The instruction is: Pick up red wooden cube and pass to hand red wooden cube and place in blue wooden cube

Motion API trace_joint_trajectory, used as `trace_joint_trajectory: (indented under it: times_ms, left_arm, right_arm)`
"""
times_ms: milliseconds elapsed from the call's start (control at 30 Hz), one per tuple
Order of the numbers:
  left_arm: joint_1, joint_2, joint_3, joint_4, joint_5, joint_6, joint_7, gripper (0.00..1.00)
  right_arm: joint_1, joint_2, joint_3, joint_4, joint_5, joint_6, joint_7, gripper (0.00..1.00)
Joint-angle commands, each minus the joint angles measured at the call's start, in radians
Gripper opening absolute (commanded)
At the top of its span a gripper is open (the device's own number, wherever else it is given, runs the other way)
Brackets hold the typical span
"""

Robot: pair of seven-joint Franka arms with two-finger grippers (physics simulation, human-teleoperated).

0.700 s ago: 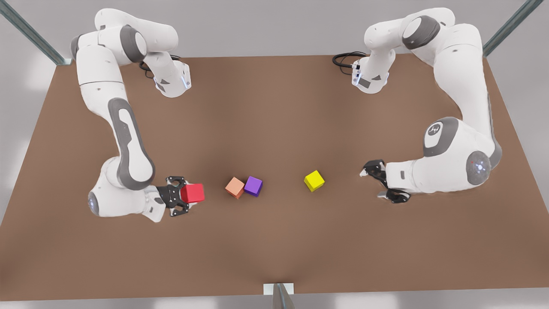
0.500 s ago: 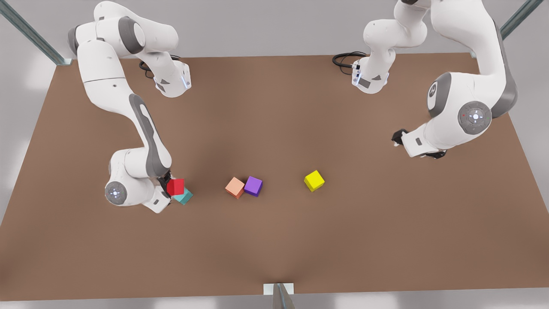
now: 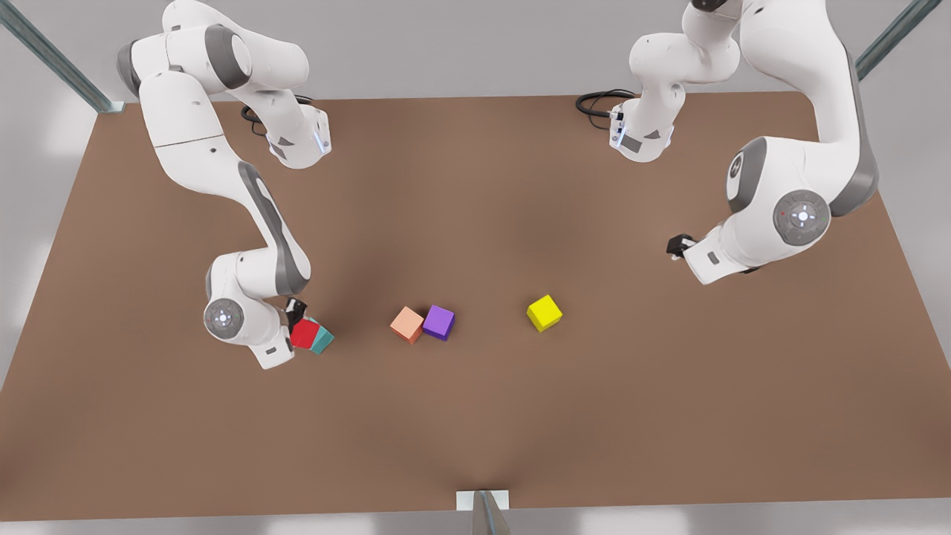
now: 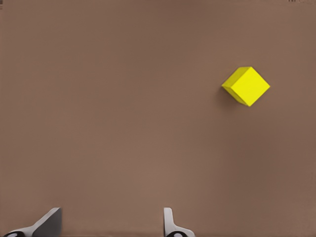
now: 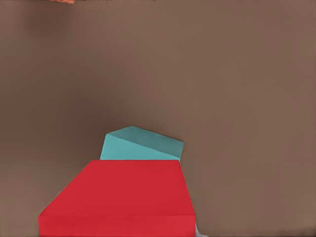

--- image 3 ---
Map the salmon wooden cube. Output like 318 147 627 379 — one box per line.
390 306 425 345

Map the purple wooden cube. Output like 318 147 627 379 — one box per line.
422 305 455 342

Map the yellow wooden cube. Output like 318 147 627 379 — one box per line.
527 294 563 333

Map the black cable loop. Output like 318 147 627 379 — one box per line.
241 94 314 137
576 89 637 120

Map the silver frame post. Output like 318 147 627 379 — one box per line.
854 0 943 81
455 489 511 535
0 0 126 114

